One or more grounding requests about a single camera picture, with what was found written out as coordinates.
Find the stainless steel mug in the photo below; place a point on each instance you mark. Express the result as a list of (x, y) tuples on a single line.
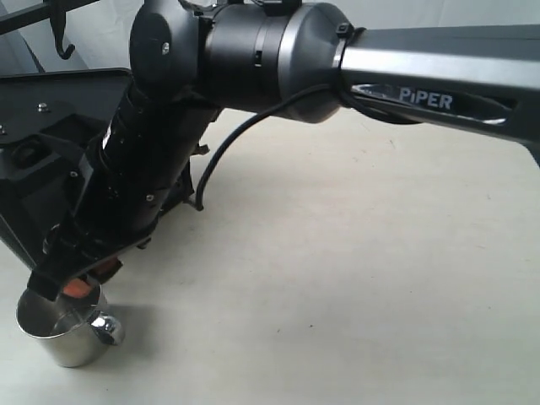
[(74, 332)]

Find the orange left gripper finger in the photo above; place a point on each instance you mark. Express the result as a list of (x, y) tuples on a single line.
[(77, 288)]

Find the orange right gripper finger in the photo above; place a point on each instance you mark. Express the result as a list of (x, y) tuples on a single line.
[(108, 269)]

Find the black metal shelf rack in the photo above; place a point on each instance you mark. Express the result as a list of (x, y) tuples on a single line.
[(25, 236)]

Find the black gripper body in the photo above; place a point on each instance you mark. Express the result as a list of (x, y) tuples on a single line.
[(106, 222)]

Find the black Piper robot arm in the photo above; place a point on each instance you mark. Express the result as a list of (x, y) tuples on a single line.
[(300, 61)]

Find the black metal hook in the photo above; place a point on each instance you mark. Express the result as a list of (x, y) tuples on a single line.
[(58, 22)]

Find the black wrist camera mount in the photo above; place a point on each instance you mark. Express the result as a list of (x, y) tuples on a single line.
[(42, 147)]

